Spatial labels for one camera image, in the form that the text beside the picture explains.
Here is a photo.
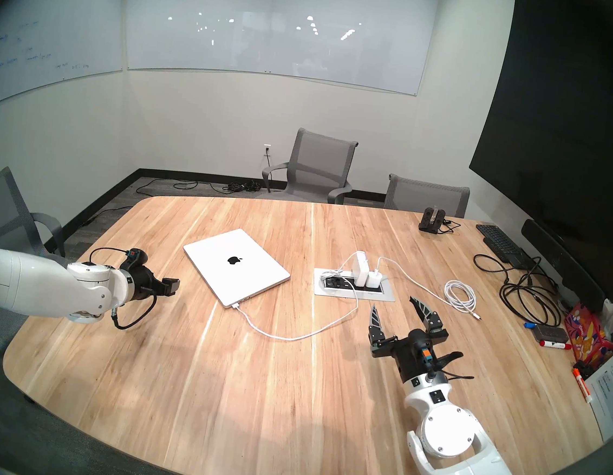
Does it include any glass whiteboard with blue writing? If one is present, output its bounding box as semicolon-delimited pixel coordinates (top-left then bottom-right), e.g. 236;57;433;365
0;0;132;131

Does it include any silver table outlet box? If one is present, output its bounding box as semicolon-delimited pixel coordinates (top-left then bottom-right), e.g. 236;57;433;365
311;267;398;304

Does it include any black video bar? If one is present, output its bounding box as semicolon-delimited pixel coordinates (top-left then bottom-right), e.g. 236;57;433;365
513;218;613;315

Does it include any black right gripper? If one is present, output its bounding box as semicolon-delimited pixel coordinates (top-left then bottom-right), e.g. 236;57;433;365
363;292;453;388

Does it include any black controller charging dock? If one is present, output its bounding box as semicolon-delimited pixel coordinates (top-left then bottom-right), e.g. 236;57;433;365
418;206;447;236

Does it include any black floor cable bundle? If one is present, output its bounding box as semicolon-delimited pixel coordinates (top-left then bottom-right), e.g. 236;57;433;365
137;168;262;207

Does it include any grey mesh chair with armrests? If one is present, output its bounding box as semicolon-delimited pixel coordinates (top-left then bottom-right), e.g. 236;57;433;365
259;124;360;207

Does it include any silver MacBook laptop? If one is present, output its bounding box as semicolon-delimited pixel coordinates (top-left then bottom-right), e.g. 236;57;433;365
178;222;295;315

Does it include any large clean glass whiteboard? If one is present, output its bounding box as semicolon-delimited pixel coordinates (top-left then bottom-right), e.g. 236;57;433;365
115;0;440;102

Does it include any thick black coiled cable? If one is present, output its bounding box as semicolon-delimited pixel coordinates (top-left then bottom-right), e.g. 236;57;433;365
496;272;567;328

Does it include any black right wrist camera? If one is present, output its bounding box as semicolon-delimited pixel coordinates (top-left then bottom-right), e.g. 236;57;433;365
414;343;440;371

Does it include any large white power adapter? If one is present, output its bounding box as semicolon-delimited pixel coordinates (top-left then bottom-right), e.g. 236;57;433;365
349;250;372;289

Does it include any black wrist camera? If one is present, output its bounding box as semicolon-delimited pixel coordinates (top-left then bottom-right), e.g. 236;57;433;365
123;246;148;273
414;343;440;371

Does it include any thin black cable loop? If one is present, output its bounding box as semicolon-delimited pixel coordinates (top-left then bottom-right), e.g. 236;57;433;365
471;251;543;290

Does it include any thin black left camera cable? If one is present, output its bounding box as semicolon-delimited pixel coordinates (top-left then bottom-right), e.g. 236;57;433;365
87;245;131;271

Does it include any white MagSafe charging cable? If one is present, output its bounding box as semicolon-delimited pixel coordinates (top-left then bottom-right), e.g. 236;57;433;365
229;239;377;350

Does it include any colourful tissue box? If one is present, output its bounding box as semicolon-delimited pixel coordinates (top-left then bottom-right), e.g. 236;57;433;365
560;294;613;369

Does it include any grey whiteboard eraser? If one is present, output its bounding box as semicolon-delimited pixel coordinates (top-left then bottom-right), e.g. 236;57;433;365
531;323;570;344

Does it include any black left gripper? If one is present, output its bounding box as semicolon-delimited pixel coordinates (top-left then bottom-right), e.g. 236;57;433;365
128;266;181;307

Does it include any grey mesh chair without armrests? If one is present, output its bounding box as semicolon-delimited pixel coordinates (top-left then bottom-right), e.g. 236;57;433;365
384;173;471;219

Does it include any black keyboard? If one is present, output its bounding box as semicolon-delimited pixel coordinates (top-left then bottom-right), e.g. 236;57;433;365
472;223;538;267

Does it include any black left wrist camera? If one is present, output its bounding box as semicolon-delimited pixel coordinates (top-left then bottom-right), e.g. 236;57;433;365
123;246;148;273

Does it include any thick black left gripper cable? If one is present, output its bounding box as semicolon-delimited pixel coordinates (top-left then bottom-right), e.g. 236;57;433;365
110;289;159;334

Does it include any large black TV screen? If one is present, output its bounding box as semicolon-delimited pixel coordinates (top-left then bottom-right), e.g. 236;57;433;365
457;0;613;297

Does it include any thin black floor cable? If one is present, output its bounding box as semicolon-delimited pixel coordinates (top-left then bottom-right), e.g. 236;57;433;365
75;195;136;230

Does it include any coiled white USB cable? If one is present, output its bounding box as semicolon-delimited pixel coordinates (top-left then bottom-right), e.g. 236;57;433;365
373;256;487;320

